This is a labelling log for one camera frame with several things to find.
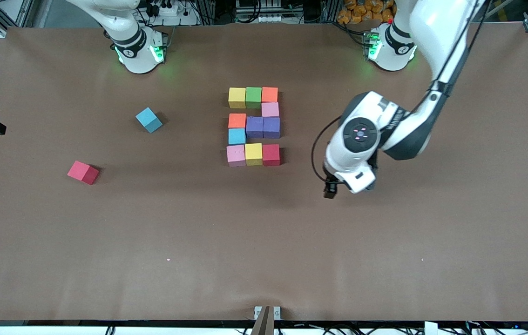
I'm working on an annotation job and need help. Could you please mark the green foam cube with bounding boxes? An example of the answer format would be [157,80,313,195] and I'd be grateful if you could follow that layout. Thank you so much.
[245,87,263,109]

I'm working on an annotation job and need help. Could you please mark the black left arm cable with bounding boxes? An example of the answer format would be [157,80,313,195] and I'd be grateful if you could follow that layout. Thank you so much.
[311,115,345,185]

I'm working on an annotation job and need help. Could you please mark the white electronics box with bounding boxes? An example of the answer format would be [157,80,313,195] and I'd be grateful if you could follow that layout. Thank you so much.
[236,0,283,24]

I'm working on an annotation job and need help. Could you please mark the yellow foam cube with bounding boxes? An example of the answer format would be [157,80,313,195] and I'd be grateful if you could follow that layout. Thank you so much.
[228,87,247,109]
[245,143,264,167]

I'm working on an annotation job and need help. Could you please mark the brown table cover sheet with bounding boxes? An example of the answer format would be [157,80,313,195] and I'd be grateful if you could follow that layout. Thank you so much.
[0,22,528,322]

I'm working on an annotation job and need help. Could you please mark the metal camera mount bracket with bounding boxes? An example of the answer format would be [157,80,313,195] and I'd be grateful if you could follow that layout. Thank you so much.
[254,306,281,335]

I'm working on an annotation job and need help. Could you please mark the teal foam cube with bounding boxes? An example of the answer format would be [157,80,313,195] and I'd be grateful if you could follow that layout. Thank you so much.
[135,107,163,134]

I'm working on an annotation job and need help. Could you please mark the bag of orange items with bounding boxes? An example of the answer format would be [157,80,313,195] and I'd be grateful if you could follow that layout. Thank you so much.
[338,0,397,25]

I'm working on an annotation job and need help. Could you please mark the red foam cube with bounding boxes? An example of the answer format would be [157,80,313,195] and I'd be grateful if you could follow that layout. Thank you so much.
[67,161,100,186]
[262,144,281,167]

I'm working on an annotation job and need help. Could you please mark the pink foam cube with dots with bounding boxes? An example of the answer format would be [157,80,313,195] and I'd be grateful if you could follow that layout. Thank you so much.
[226,144,247,168]

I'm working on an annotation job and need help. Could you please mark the purple foam cube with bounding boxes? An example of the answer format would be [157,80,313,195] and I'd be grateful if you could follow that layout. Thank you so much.
[263,116,281,140]
[245,116,264,139]

